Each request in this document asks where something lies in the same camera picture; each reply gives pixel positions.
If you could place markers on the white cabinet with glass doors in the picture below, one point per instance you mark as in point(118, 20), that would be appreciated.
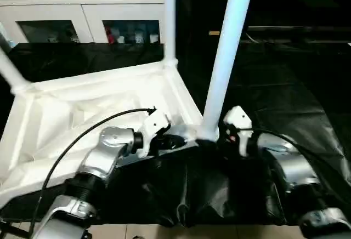
point(82, 8)

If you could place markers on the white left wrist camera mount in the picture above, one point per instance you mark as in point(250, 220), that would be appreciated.
point(153, 124)

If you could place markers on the white plastic table leg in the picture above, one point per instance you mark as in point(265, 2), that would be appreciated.
point(170, 17)
point(11, 71)
point(225, 58)

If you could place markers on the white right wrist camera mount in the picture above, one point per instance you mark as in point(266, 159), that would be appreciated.
point(237, 118)

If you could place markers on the small beige block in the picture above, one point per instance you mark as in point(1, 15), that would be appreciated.
point(214, 33)

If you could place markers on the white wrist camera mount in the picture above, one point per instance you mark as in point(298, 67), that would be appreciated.
point(153, 124)
point(237, 118)

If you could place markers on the black plastic mat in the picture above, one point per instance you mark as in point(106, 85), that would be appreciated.
point(288, 99)

